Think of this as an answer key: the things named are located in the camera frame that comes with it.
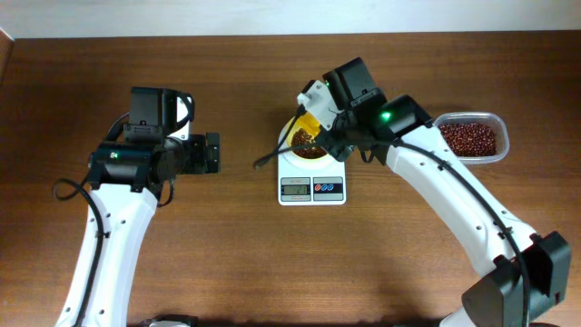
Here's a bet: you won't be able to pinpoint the yellow measuring scoop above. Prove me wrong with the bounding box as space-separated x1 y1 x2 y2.
286 117 320 146

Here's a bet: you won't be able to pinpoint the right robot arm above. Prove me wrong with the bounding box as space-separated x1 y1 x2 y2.
302 58 572 326

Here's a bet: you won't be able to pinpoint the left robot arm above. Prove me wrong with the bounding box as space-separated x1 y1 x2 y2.
55 87 221 326

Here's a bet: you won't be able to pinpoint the red beans in bowl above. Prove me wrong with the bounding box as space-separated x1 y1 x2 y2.
290 128 327 160

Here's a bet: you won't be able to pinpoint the yellow plastic bowl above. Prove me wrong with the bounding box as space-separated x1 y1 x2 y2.
282 113 328 161

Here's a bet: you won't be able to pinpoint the white digital kitchen scale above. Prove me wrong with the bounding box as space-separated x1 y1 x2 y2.
277 151 347 206

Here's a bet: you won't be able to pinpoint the red beans in container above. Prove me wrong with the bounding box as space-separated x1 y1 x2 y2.
438 123 497 157

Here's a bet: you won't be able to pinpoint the clear plastic bean container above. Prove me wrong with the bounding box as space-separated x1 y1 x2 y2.
434 112 510 164

